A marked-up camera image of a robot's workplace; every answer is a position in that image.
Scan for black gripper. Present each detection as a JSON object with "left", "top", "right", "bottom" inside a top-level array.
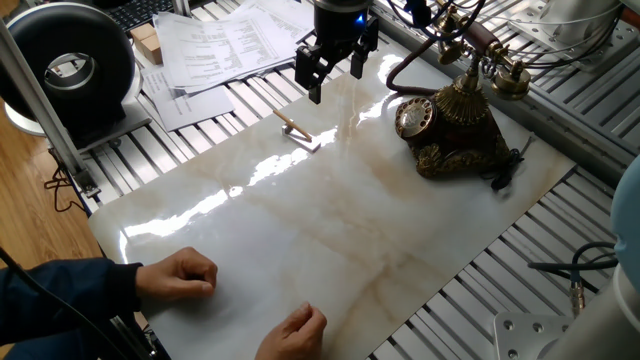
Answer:
[{"left": 294, "top": 0, "right": 380, "bottom": 105}]

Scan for antique red gold telephone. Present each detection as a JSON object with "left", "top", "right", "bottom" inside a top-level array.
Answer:
[{"left": 393, "top": 54, "right": 512, "bottom": 180}]

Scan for person's left forearm blue sleeve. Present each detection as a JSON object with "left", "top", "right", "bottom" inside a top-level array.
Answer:
[{"left": 0, "top": 257, "right": 144, "bottom": 360}]

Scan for antique brass phone handset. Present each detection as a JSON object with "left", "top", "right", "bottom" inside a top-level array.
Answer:
[{"left": 432, "top": 0, "right": 533, "bottom": 101}]

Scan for person's left hand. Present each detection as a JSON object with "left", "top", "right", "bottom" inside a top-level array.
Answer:
[{"left": 135, "top": 246, "right": 219, "bottom": 302}]

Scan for person's right hand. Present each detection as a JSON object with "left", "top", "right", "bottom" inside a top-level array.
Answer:
[{"left": 254, "top": 301, "right": 329, "bottom": 360}]

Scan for printed paper stack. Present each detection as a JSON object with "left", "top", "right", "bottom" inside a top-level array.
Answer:
[{"left": 152, "top": 0, "right": 315, "bottom": 95}]

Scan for glossy marble board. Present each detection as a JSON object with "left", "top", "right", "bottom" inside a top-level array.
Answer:
[{"left": 88, "top": 37, "right": 577, "bottom": 360}]

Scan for black computer keyboard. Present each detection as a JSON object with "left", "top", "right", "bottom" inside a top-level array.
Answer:
[{"left": 106, "top": 0, "right": 175, "bottom": 32}]

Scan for silver metal cylinder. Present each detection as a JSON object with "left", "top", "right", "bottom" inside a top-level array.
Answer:
[{"left": 539, "top": 0, "right": 624, "bottom": 46}]

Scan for silver perforated mounting plate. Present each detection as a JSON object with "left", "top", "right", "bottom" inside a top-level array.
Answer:
[{"left": 507, "top": 0, "right": 640, "bottom": 75}]

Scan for black phone line cable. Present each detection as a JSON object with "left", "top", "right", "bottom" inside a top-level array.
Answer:
[{"left": 479, "top": 135, "right": 535, "bottom": 192}]

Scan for black cable pair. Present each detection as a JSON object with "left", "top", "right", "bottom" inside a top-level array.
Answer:
[{"left": 519, "top": 9, "right": 624, "bottom": 70}]

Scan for aluminium profile post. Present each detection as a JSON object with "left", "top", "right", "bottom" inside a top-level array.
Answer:
[{"left": 0, "top": 19, "right": 101, "bottom": 199}]

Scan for thin black cable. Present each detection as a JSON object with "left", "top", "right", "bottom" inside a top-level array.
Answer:
[{"left": 43, "top": 167, "right": 87, "bottom": 214}]

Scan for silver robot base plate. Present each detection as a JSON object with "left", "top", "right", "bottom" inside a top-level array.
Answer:
[{"left": 493, "top": 312, "right": 575, "bottom": 360}]

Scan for black cable with metal plug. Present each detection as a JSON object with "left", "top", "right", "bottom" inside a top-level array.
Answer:
[{"left": 568, "top": 241, "right": 617, "bottom": 319}]

